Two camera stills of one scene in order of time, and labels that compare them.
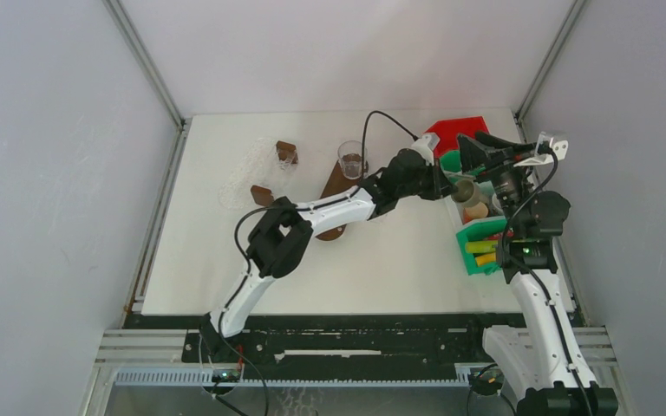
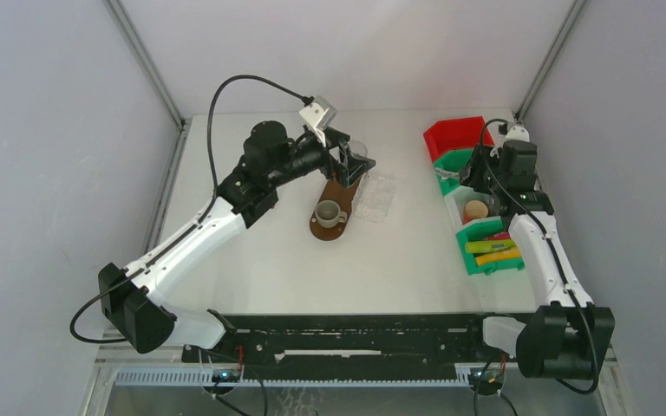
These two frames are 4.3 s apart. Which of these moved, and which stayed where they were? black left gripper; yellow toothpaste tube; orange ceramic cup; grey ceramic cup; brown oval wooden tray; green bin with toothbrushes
Moved: grey ceramic cup; black left gripper
Stayed: green bin with toothbrushes; orange ceramic cup; yellow toothpaste tube; brown oval wooden tray
